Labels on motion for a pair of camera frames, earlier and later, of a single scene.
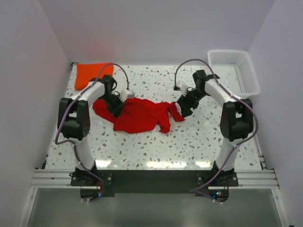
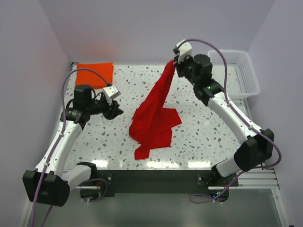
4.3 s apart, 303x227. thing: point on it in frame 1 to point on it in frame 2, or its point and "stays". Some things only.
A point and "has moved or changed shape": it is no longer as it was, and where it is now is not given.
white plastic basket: (234, 71) stays
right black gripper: (185, 105) to (178, 65)
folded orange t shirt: (85, 72) stays
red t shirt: (141, 115) has moved or changed shape
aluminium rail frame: (262, 179) stays
